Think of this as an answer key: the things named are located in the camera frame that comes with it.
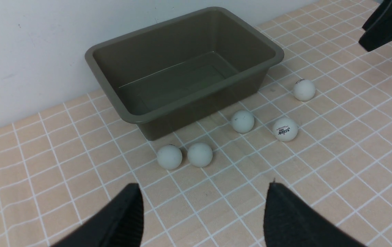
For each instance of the olive green plastic bin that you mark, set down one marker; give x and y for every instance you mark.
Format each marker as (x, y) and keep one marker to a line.
(171, 74)

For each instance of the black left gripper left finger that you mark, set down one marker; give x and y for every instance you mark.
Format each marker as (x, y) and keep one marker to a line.
(120, 223)

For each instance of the white ball with logo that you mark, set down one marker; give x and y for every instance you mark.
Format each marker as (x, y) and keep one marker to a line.
(285, 129)

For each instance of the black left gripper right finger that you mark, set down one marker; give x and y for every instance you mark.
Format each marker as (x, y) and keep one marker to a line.
(290, 222)

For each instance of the checkered beige tablecloth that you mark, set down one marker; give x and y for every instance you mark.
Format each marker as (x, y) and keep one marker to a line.
(62, 165)

